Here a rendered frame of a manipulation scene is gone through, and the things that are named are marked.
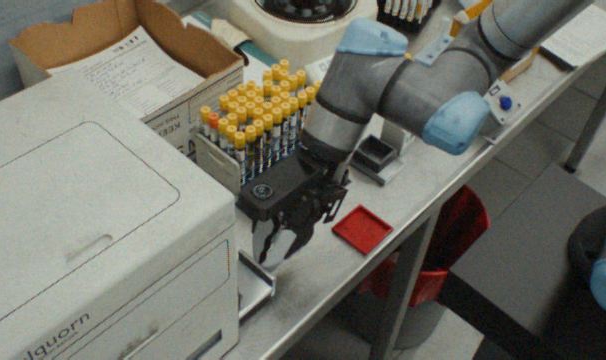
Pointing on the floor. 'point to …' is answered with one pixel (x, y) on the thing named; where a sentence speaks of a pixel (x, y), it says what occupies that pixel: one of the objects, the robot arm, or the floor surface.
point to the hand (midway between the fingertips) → (259, 267)
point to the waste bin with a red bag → (464, 226)
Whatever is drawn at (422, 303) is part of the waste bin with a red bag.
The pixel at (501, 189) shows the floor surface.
